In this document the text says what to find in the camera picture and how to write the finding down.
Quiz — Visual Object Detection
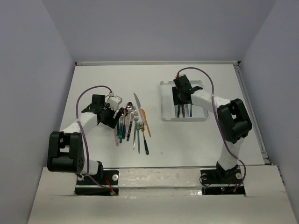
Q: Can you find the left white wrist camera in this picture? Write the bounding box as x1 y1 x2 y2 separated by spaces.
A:
107 96 122 111

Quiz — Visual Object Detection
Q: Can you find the pink handled spoon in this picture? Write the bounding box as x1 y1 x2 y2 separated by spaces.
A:
125 101 133 136

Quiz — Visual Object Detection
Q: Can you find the pink handled fork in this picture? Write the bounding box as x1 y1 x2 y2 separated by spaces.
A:
114 127 120 147

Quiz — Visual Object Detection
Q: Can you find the all silver fork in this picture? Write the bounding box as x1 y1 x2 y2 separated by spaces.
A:
133 111 139 149

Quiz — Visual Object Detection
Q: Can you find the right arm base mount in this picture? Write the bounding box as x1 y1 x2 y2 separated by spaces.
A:
199 168 246 196

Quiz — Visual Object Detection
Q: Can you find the teal handled spoon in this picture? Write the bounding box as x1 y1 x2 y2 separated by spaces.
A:
120 116 126 139

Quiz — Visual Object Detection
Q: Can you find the gold fork green handle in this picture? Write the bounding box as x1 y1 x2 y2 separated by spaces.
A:
140 121 149 155

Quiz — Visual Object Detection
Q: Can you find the white compartment tray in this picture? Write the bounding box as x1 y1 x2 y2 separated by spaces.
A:
160 81 208 122

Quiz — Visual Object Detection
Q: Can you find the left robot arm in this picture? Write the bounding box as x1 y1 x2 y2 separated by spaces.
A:
47 94 122 184

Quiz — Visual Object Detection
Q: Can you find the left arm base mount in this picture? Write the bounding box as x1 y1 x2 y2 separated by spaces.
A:
74 169 120 196

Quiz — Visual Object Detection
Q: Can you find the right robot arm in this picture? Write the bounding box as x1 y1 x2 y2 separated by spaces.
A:
173 74 252 187

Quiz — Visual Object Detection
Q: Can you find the orange handled knife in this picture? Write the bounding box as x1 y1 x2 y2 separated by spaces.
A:
142 109 152 138

